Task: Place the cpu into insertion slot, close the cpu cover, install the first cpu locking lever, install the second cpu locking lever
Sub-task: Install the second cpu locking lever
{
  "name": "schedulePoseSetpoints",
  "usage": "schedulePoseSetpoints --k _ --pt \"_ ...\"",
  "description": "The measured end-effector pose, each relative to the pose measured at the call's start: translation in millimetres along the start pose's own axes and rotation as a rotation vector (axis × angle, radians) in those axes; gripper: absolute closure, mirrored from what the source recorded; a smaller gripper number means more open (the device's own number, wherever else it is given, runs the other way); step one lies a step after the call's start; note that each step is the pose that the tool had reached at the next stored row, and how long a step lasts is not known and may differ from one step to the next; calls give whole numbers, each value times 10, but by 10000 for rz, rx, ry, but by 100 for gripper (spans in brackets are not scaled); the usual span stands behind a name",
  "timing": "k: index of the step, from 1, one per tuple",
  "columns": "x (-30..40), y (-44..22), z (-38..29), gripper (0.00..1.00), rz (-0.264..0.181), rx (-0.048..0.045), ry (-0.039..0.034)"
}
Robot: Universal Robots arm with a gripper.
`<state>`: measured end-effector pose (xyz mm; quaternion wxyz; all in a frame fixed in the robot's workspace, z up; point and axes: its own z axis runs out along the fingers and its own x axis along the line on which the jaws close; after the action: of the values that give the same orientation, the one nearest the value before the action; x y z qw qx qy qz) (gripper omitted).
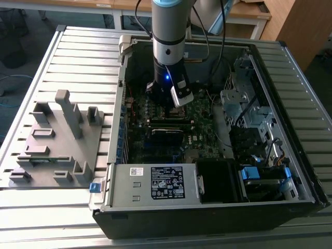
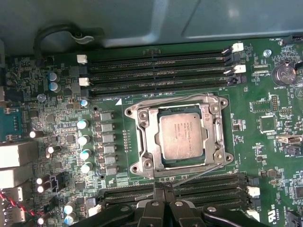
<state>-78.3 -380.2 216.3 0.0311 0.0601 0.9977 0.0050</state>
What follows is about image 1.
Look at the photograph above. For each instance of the silver CPU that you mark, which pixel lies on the silver CPU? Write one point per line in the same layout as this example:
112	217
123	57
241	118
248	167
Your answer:
177	112

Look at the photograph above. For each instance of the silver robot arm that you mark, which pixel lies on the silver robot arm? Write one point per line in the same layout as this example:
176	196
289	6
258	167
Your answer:
168	31

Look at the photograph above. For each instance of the CPU socket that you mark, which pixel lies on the CPU socket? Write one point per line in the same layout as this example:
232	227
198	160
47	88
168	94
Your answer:
179	117

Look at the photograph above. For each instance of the black RAM slot bank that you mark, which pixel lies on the black RAM slot bank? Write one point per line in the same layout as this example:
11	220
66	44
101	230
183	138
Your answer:
169	122

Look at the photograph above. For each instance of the black graphics card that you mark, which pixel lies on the black graphics card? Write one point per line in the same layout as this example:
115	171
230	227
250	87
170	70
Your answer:
166	140

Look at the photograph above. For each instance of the green motherboard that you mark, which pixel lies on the green motherboard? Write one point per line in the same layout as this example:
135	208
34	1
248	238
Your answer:
205	135

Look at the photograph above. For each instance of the metal drive cage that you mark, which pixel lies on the metal drive cage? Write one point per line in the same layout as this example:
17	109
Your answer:
229	97

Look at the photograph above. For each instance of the chipset heatsink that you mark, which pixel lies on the chipset heatsink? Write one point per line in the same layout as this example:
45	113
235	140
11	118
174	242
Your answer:
192	155

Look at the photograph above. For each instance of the grey power supply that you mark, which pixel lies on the grey power supply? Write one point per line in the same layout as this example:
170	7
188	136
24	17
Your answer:
122	186

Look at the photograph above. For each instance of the grey parts rack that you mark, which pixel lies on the grey parts rack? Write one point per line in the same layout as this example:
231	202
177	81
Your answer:
64	145

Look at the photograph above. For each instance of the blue case latch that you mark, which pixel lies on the blue case latch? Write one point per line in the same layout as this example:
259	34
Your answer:
94	187

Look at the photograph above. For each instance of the blue disk carrier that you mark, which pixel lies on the blue disk carrier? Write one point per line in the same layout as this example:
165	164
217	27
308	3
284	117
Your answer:
250	173

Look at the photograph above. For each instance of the green RAM stick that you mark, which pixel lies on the green RAM stick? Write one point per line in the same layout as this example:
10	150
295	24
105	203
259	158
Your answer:
42	160

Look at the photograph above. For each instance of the black hard disk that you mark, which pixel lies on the black hard disk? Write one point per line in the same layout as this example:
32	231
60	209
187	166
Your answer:
262	189

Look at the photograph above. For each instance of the black PC case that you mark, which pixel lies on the black PC case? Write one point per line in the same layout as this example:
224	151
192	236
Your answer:
207	223

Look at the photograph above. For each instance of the blue plastic clip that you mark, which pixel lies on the blue plastic clip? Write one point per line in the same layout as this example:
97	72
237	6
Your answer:
287	173

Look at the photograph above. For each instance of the wooden cabinet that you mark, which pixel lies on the wooden cabinet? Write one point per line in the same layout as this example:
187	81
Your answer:
306	26

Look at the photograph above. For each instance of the black office chair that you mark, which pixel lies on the black office chair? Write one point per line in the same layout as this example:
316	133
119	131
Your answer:
13	39

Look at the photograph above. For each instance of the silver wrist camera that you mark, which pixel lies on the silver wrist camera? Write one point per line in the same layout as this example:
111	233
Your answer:
181	94

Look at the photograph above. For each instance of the wooden desk white frame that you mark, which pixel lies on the wooden desk white frame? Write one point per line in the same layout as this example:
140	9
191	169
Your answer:
52	3
137	5

